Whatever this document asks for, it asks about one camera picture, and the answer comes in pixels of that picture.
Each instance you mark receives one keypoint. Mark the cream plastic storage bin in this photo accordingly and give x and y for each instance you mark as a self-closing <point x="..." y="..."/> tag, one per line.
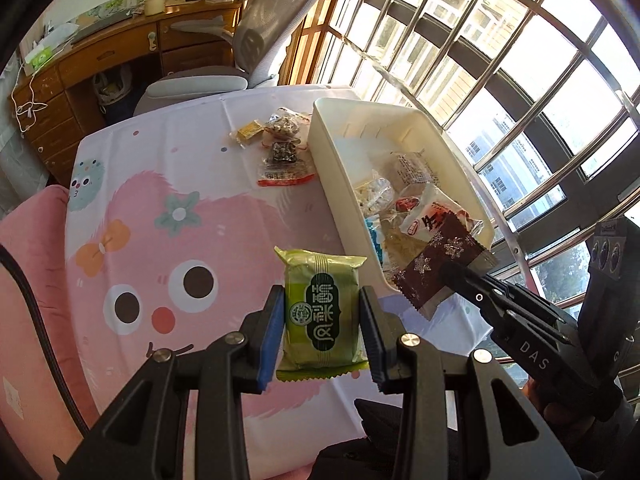
<point x="340" y="160"/>

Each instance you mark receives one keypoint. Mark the green pastry packet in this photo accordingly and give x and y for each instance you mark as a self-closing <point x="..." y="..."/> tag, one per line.
<point x="322" y="320"/>

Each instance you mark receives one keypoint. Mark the grey mesh office chair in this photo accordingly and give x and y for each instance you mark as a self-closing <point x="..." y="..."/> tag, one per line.
<point x="270" y="20"/>

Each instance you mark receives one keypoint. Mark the metal window grille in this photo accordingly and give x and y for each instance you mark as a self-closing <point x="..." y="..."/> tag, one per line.
<point x="530" y="125"/>

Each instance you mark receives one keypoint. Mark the cream mug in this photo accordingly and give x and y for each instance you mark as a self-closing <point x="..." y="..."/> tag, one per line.
<point x="155" y="6"/>

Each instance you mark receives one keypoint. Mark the green tissue pack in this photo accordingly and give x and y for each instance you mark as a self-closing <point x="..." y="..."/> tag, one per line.
<point x="39" y="57"/>

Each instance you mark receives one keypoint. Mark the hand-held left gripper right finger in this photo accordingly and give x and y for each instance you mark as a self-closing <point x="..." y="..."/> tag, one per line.
<point x="372" y="345"/>

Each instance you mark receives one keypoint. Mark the wooden desk with drawers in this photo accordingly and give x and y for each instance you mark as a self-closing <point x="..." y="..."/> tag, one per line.
<point x="100" y="60"/>

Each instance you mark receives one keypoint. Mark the small yellow snack packet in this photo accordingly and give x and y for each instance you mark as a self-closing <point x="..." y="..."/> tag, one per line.
<point x="249" y="132"/>

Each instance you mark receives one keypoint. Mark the white papers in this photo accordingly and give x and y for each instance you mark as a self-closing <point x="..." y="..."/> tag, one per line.
<point x="60" y="35"/>

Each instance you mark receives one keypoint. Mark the dark brown snowflake packet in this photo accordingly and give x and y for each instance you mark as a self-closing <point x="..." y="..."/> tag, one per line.
<point x="440" y="255"/>

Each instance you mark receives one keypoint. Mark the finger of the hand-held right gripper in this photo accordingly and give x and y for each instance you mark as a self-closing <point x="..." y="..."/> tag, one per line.
<point x="535" y="305"/>
<point x="530" y="347"/>

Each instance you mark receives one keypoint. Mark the person's right forearm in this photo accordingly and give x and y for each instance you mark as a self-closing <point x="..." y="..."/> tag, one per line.
<point x="615" y="450"/>

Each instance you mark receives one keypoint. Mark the clear packet of nut snack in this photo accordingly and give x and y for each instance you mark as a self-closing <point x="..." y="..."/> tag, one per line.
<point x="285" y="125"/>

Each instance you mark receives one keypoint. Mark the small flat box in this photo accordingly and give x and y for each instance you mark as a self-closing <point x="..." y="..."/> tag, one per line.
<point x="220" y="0"/>

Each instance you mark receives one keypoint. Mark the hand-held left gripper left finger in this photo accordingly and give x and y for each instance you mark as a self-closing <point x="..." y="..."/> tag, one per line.
<point x="270" y="340"/>

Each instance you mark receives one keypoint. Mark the blue snack packet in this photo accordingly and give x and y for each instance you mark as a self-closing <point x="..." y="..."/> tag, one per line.
<point x="375" y="237"/>

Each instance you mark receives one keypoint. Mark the trash bin with plastic bag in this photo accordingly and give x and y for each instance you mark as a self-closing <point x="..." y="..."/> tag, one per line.
<point x="110" y="90"/>

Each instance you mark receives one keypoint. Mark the cartoon printed pink tablecloth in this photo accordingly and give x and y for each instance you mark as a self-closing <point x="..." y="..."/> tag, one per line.
<point x="200" y="235"/>

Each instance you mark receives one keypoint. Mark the dark keyboard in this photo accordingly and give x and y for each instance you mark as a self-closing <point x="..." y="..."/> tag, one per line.
<point x="100" y="27"/>

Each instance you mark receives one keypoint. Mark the red and white snack packet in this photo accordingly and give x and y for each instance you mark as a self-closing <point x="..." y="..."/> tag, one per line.
<point x="427" y="217"/>

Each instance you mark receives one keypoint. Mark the yellowish snack clear packet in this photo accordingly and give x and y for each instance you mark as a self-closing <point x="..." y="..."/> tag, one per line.
<point x="400" y="247"/>

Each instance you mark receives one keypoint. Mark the clear packet of white snack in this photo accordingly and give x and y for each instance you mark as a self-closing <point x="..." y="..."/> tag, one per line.
<point x="372" y="192"/>

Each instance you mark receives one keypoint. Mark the white lace furniture cover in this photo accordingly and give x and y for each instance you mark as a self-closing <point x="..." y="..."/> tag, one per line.
<point x="15" y="160"/>

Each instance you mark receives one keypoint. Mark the person's right hand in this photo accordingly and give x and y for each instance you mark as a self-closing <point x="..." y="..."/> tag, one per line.
<point x="550" y="407"/>

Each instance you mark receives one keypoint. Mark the clear packet with red strip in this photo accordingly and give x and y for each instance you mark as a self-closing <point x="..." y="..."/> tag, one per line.
<point x="282" y="157"/>

